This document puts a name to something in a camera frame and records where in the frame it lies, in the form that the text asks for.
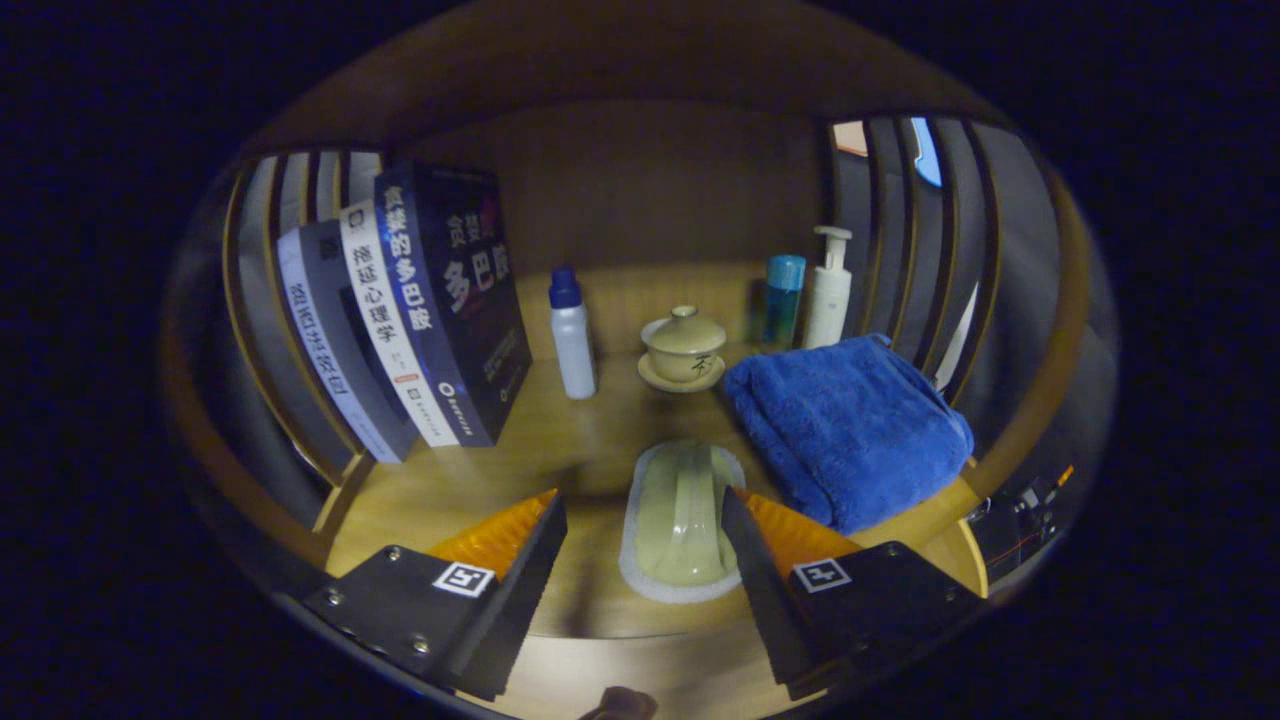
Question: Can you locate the black equipment with orange part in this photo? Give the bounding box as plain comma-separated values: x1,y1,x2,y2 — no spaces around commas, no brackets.
968,465,1076,586

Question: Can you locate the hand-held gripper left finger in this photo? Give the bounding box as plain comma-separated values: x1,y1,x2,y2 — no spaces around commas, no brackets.
300,488,569,701

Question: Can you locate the dark navy book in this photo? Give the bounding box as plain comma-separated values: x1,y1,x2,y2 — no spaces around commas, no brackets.
374,162,534,449

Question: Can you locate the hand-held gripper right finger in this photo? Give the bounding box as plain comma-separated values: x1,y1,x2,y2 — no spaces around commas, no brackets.
720,486,986,701

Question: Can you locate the wooden cabinet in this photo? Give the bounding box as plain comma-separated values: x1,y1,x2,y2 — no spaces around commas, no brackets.
160,0,1101,601

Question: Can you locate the teal bottle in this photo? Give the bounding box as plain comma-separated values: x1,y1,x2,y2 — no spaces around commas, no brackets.
762,254,807,349

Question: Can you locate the white bottle with blue cap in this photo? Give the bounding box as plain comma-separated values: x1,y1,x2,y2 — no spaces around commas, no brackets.
548,265,598,401

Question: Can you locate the white pump bottle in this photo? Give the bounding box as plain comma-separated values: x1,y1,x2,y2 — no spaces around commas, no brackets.
802,225,854,351

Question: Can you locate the green scrub brush white pad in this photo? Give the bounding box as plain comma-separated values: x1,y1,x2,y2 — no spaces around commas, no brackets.
618,438,749,605

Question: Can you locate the beige lidded teacup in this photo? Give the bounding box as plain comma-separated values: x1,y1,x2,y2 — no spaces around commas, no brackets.
637,305,728,394

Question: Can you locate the folded blue towel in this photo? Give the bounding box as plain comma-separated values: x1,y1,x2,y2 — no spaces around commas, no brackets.
720,333,976,536

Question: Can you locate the white book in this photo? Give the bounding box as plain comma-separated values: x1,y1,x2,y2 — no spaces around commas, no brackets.
338,198,461,449

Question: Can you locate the wooden countertop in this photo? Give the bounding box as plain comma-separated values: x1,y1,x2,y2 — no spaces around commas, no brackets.
325,340,986,641

